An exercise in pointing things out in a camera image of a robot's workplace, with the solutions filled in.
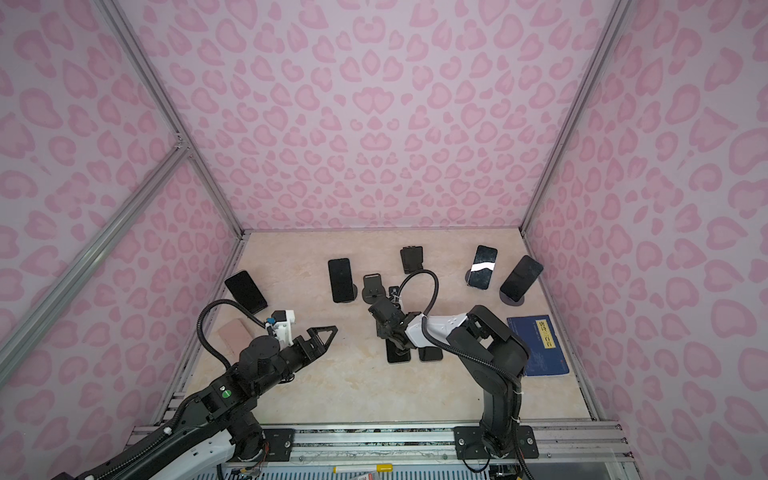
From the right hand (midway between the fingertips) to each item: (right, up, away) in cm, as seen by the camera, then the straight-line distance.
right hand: (393, 321), depth 95 cm
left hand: (-15, +2, -21) cm, 26 cm away
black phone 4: (+30, +18, +6) cm, 35 cm away
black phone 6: (-45, +10, -3) cm, 47 cm away
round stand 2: (-13, +9, +5) cm, 16 cm away
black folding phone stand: (+7, +20, +11) cm, 24 cm away
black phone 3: (+11, -8, -7) cm, 15 cm away
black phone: (-16, +13, 0) cm, 21 cm away
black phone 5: (+40, +14, 0) cm, 43 cm away
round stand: (-7, +9, +2) cm, 12 cm away
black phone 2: (0, -9, -7) cm, 11 cm away
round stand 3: (+26, +14, +12) cm, 32 cm away
